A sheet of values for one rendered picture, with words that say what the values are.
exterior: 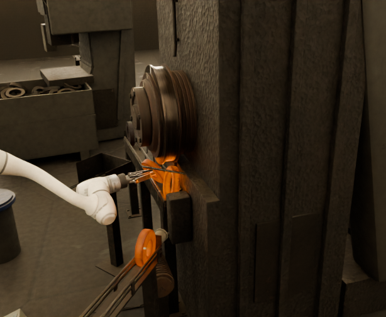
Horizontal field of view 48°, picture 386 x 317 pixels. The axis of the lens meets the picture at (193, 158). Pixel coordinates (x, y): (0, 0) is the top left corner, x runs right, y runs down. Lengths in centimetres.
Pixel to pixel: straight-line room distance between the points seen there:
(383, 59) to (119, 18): 319
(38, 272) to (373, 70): 228
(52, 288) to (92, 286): 24
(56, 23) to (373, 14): 326
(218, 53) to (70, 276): 184
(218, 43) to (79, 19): 307
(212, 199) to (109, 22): 311
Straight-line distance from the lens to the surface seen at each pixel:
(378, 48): 191
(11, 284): 300
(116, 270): 290
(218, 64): 160
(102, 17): 460
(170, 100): 187
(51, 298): 280
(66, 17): 453
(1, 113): 445
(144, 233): 175
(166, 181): 224
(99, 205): 205
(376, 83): 194
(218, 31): 159
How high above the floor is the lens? 170
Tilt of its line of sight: 22 degrees down
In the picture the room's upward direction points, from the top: 2 degrees counter-clockwise
